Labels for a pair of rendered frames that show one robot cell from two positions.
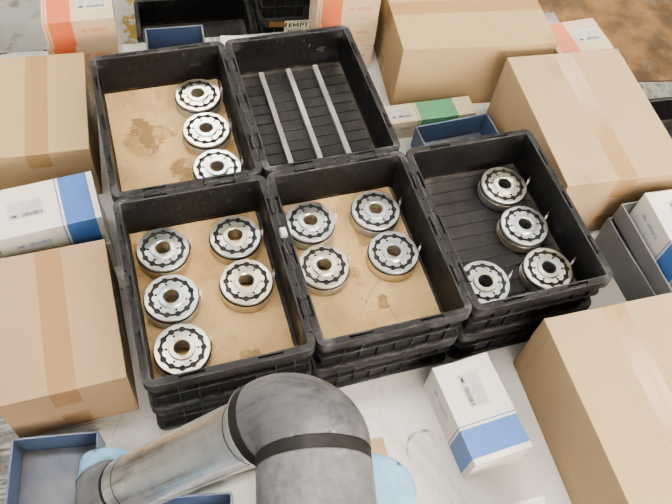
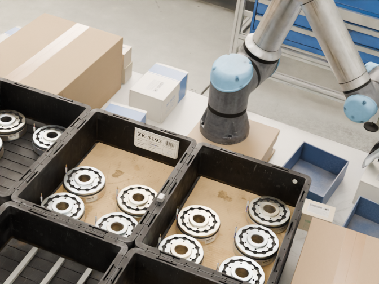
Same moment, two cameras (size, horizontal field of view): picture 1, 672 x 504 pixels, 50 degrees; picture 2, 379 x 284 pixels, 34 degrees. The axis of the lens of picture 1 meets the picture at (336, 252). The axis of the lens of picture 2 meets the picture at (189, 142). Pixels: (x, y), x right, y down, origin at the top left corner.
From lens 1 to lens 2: 1.73 m
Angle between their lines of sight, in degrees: 79
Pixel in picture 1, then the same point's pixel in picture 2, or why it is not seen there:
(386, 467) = (222, 68)
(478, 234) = (8, 168)
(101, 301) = (307, 266)
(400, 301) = (107, 168)
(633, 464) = (96, 47)
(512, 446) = (120, 106)
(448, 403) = not seen: hidden behind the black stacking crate
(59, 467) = not seen: hidden behind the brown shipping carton
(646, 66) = not seen: outside the picture
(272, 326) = (198, 202)
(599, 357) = (53, 72)
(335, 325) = (159, 180)
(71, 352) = (342, 248)
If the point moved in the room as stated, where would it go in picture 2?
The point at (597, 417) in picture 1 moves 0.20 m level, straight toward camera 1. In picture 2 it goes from (88, 62) to (154, 68)
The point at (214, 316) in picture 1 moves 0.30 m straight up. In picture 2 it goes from (231, 227) to (251, 128)
